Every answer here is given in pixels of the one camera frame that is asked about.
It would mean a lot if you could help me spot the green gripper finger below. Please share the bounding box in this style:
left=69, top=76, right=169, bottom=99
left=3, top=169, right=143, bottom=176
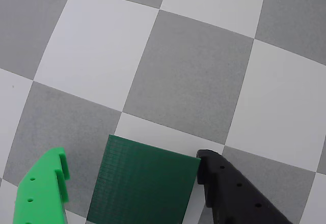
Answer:
left=12, top=146, right=70, bottom=224

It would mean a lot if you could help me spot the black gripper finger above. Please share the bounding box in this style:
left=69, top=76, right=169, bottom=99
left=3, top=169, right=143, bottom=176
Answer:
left=195, top=149, right=293, bottom=224

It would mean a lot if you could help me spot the dark green dice cube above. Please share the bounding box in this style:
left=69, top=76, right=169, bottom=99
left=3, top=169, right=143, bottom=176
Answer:
left=86, top=134, right=202, bottom=224

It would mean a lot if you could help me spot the grey white checkered mat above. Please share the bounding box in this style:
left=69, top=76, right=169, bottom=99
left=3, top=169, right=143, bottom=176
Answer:
left=0, top=0, right=326, bottom=224

